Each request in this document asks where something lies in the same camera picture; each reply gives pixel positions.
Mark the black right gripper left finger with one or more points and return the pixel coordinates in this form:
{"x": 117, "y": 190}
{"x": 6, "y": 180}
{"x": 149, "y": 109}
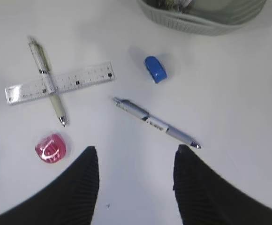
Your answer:
{"x": 69, "y": 200}

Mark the pink pencil sharpener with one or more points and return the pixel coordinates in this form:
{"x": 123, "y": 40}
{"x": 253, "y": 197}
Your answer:
{"x": 51, "y": 149}

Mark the blue pencil sharpener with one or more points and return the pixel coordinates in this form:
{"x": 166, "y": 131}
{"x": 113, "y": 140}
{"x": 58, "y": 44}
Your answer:
{"x": 155, "y": 69}

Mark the paper ball dark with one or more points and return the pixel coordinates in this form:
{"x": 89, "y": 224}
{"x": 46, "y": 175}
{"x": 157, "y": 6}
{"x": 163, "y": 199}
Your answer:
{"x": 180, "y": 6}

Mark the white grey pen right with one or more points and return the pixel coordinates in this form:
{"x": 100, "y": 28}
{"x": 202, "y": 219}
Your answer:
{"x": 153, "y": 121}

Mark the cream barrel pen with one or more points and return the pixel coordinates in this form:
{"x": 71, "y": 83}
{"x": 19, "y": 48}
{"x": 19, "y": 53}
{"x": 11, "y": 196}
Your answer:
{"x": 44, "y": 70}

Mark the clear plastic ruler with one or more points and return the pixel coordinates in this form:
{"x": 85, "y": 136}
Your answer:
{"x": 78, "y": 79}

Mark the green plastic woven basket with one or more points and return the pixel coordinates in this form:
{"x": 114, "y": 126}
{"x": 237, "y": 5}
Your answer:
{"x": 206, "y": 17}

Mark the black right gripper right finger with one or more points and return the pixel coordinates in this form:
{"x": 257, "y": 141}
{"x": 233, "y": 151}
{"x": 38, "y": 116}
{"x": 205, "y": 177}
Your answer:
{"x": 205, "y": 198}

